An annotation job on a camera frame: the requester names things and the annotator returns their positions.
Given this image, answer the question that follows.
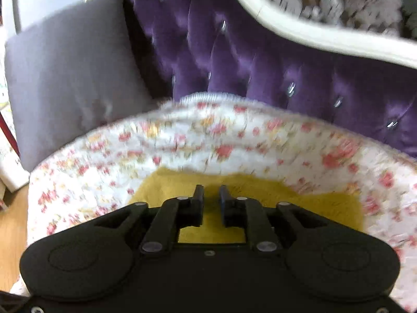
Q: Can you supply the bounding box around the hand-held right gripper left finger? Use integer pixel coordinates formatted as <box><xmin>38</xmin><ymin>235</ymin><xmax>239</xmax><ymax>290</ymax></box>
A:
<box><xmin>94</xmin><ymin>185</ymin><xmax>205</xmax><ymax>256</ymax></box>

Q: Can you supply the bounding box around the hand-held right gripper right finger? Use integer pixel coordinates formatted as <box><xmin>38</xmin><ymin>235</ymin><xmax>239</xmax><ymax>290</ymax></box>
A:
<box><xmin>218</xmin><ymin>185</ymin><xmax>328</xmax><ymax>254</ymax></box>

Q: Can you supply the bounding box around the yellow knit garment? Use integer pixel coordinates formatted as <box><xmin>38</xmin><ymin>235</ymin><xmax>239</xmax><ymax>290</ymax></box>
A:
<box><xmin>130</xmin><ymin>166</ymin><xmax>364</xmax><ymax>244</ymax></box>

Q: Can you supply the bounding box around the floral quilted blanket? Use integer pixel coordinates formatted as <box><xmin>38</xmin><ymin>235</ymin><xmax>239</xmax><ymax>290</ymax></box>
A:
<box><xmin>10</xmin><ymin>92</ymin><xmax>417</xmax><ymax>313</ymax></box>

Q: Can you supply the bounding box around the purple tufted sofa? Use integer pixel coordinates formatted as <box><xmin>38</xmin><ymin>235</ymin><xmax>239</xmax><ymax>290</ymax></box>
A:
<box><xmin>84</xmin><ymin>0</ymin><xmax>417</xmax><ymax>159</ymax></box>

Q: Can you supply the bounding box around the grey cushion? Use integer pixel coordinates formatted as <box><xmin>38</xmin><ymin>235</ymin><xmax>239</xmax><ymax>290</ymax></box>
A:
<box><xmin>4</xmin><ymin>0</ymin><xmax>158</xmax><ymax>174</ymax></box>

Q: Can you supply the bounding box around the white box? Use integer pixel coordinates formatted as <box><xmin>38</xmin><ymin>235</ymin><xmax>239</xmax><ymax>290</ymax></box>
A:
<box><xmin>0</xmin><ymin>152</ymin><xmax>30</xmax><ymax>194</ymax></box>

